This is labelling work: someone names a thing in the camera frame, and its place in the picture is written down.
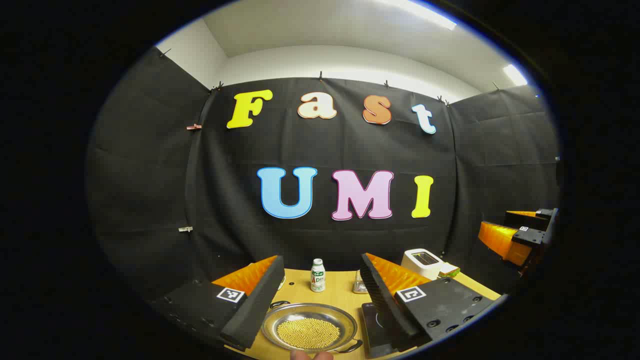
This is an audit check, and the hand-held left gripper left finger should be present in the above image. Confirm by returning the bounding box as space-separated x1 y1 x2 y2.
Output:
150 255 285 352

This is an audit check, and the ceiling light panel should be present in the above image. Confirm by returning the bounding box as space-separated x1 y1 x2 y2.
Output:
502 64 529 87

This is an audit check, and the white toaster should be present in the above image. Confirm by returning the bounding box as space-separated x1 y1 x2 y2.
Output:
401 248 446 281

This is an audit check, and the pile of yellow soybeans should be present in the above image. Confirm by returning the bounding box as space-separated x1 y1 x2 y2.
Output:
276 318 341 350

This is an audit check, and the row of black clips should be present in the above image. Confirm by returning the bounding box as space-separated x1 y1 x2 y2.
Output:
159 47 502 107

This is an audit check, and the steel pot with black handles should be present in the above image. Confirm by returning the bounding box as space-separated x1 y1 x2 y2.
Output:
261 300 364 355

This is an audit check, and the white green drink bottle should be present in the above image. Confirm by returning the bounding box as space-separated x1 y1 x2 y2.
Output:
310 258 327 293

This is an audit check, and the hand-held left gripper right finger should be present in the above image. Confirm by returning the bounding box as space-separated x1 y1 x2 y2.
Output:
360 252 502 353

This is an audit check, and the black induction cooktop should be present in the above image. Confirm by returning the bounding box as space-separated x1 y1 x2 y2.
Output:
361 302 402 359

